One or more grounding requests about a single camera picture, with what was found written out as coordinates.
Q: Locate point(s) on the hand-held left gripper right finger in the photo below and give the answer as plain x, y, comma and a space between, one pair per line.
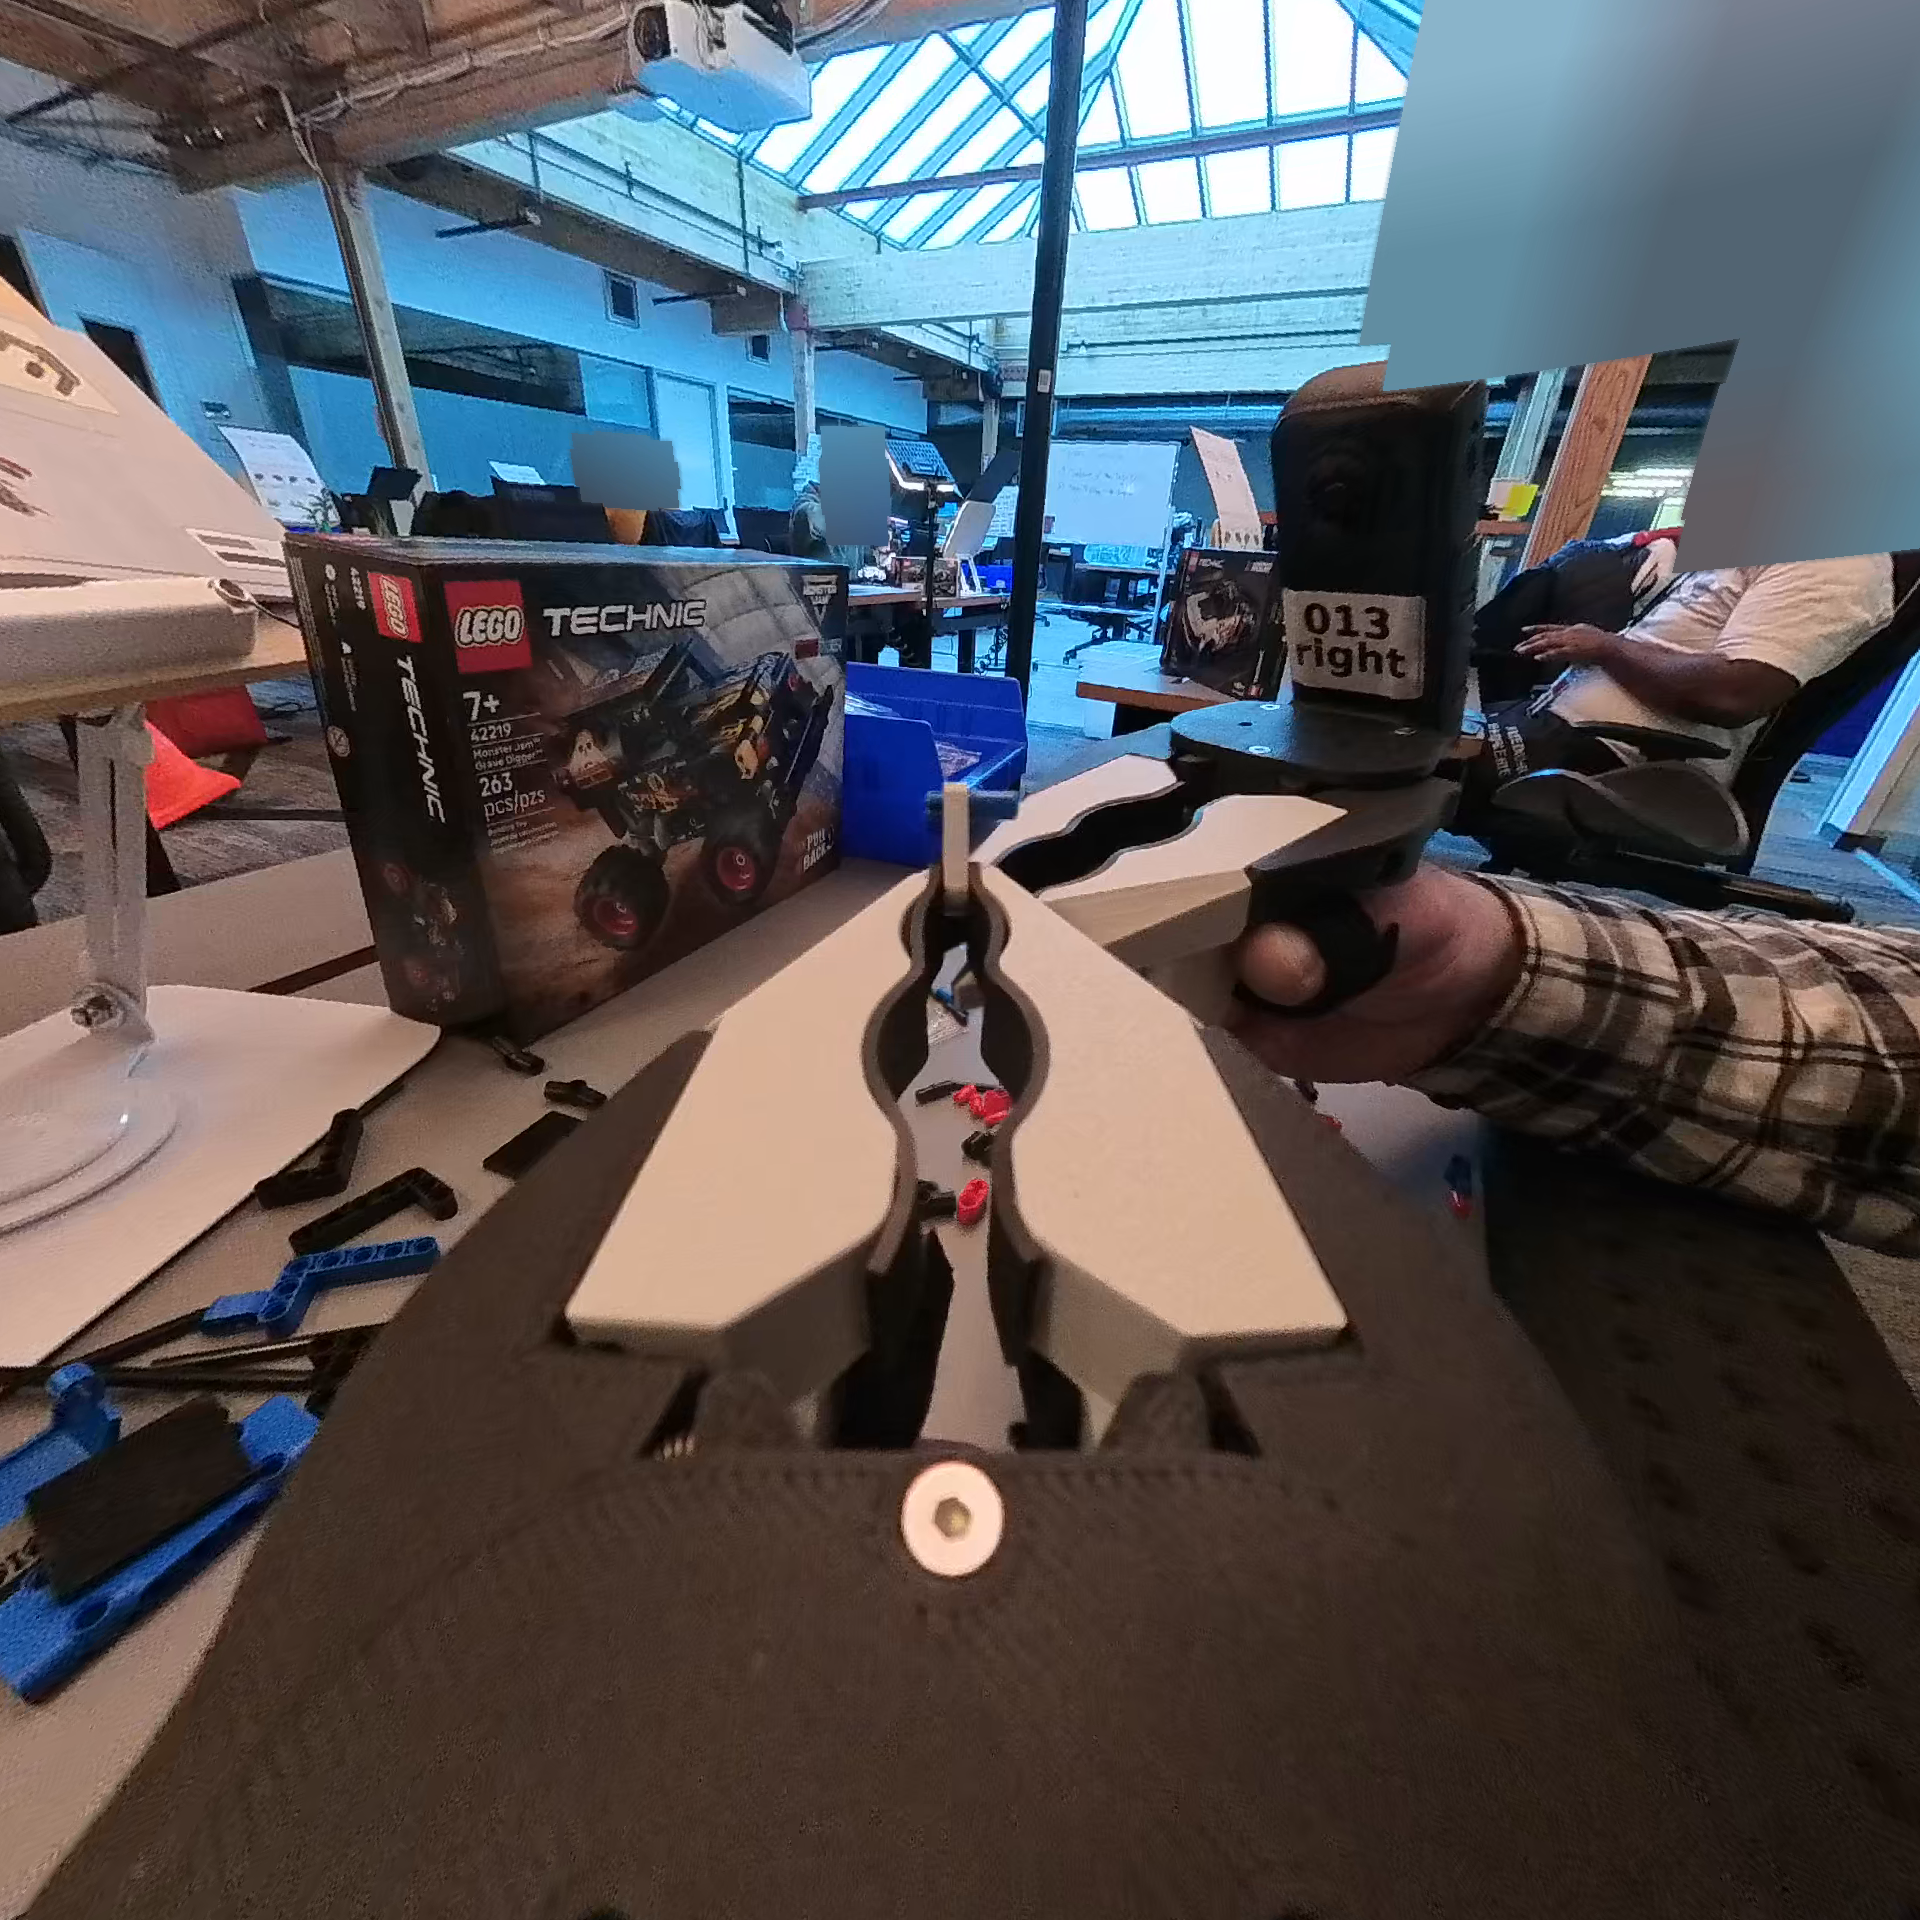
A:
1184, 1202

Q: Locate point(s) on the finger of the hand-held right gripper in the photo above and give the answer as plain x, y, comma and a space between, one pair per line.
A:
1080, 796
1184, 886

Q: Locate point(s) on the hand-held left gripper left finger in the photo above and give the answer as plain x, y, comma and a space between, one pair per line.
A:
721, 1202

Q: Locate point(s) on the small grey angled beam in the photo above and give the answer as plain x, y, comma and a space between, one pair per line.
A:
955, 850

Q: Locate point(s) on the pile of small mixed bricks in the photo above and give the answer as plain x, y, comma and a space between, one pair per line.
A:
984, 1107

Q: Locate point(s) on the person's right forearm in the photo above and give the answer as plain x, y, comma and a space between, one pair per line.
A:
1681, 1036

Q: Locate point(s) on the grey desk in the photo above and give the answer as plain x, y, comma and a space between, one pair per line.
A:
194, 931

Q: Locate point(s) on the person's right hand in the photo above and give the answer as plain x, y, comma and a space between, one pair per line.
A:
1440, 974

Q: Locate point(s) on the blue plastic bin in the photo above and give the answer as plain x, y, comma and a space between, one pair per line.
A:
930, 735

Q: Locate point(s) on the small black connector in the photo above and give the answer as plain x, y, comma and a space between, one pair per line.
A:
513, 1054
575, 1094

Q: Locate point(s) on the black flat panel tile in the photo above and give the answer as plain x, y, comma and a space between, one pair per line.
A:
533, 1144

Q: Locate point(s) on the dark printed box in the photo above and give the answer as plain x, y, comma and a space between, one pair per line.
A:
1223, 622

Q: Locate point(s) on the whiteboard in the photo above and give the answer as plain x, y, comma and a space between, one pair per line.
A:
1110, 492

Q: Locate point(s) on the black angled beam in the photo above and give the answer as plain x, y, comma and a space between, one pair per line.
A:
375, 1213

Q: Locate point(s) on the blue angled beam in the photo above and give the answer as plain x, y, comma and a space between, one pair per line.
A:
329, 1277

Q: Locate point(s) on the black bent connector beam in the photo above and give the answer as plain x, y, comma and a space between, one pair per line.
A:
315, 1171

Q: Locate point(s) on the black chair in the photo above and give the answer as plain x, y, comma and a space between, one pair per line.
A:
1651, 810

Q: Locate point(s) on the toy truck set box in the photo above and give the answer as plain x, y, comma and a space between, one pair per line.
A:
599, 751

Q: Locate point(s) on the white book stand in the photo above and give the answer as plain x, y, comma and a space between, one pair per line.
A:
224, 1079

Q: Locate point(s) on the black perforated panel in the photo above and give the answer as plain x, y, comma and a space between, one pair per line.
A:
1723, 1426

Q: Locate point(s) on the orange plastic object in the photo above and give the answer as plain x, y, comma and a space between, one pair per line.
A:
189, 780

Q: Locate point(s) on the blue and black brick assembly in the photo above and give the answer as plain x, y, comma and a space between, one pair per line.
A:
90, 1622

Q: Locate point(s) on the white ceiling projector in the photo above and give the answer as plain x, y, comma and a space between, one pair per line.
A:
721, 61

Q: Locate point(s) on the open instruction booklet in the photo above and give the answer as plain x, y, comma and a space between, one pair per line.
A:
106, 480

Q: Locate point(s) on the black metal post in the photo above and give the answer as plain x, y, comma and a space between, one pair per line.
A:
1043, 375

